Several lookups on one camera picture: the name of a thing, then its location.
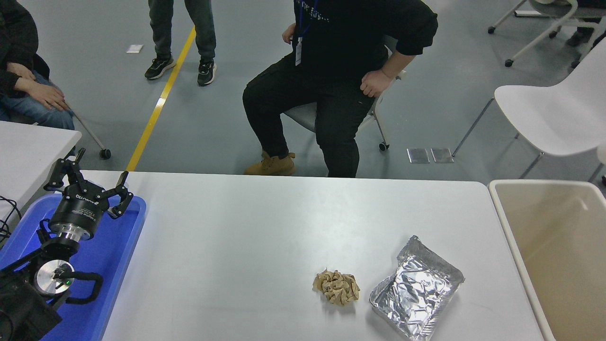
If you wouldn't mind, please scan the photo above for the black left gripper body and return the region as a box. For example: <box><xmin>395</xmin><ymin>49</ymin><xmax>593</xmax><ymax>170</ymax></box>
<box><xmin>50</xmin><ymin>185</ymin><xmax>110</xmax><ymax>236</ymax></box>

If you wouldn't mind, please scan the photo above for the tan paper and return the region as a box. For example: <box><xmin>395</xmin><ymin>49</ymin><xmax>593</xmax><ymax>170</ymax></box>
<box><xmin>312</xmin><ymin>269</ymin><xmax>361</xmax><ymax>306</ymax></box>

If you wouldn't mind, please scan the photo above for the silver foil tray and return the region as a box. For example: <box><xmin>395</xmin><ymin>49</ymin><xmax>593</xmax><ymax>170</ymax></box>
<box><xmin>369</xmin><ymin>234</ymin><xmax>465</xmax><ymax>341</ymax></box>

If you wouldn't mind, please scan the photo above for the person's left hand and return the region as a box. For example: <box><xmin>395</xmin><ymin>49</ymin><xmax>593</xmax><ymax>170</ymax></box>
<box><xmin>7</xmin><ymin>61</ymin><xmax>36</xmax><ymax>81</ymax></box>
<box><xmin>359</xmin><ymin>69</ymin><xmax>394</xmax><ymax>99</ymax></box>

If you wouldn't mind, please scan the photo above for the chair with caster legs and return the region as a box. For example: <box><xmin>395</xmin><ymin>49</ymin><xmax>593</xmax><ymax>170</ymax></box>
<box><xmin>64</xmin><ymin>99</ymin><xmax>112</xmax><ymax>160</ymax></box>

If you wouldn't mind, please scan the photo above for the white side table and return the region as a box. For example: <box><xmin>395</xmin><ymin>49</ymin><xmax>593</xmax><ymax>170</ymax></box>
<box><xmin>0</xmin><ymin>120</ymin><xmax>83</xmax><ymax>227</ymax></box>

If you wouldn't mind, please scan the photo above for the blue plastic tray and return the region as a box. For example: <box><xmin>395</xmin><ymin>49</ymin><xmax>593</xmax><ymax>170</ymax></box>
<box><xmin>0</xmin><ymin>193</ymin><xmax>147</xmax><ymax>341</ymax></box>

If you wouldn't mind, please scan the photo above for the person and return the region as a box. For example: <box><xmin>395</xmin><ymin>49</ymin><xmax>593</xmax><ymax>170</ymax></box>
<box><xmin>0</xmin><ymin>0</ymin><xmax>75</xmax><ymax>131</ymax></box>
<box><xmin>144</xmin><ymin>0</ymin><xmax>218</xmax><ymax>87</ymax></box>
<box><xmin>566</xmin><ymin>0</ymin><xmax>606</xmax><ymax>48</ymax></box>
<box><xmin>242</xmin><ymin>0</ymin><xmax>438</xmax><ymax>179</ymax></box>

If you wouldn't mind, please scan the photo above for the grey padded office chair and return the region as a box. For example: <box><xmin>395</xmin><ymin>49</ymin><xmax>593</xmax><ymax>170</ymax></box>
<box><xmin>283</xmin><ymin>34</ymin><xmax>409</xmax><ymax>152</ymax></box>

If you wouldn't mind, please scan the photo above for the white shell chair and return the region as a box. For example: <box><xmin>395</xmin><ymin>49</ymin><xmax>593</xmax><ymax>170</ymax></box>
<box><xmin>452</xmin><ymin>38</ymin><xmax>606</xmax><ymax>183</ymax></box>

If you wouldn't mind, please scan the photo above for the large pale bin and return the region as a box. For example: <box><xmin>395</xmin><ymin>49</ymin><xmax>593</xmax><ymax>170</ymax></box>
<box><xmin>488</xmin><ymin>179</ymin><xmax>606</xmax><ymax>341</ymax></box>

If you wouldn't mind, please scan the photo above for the white-framed rolling chair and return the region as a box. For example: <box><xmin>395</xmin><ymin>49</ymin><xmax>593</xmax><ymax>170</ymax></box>
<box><xmin>488</xmin><ymin>0</ymin><xmax>606</xmax><ymax>69</ymax></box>

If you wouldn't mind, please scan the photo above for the thin black cable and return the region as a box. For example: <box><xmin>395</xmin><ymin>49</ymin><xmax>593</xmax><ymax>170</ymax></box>
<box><xmin>0</xmin><ymin>196</ymin><xmax>22</xmax><ymax>244</ymax></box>

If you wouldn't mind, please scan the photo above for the blue lanyard with badge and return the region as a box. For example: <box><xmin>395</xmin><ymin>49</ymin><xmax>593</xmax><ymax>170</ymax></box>
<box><xmin>294</xmin><ymin>0</ymin><xmax>319</xmax><ymax>67</ymax></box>

